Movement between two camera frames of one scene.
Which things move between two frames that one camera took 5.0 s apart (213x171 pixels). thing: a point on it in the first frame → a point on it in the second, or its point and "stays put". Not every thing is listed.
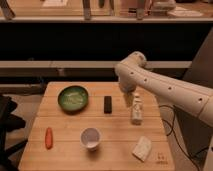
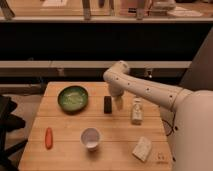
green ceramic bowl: (73, 98) stays put
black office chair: (9, 122) stays put
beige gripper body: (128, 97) → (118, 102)
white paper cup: (90, 138) stays put
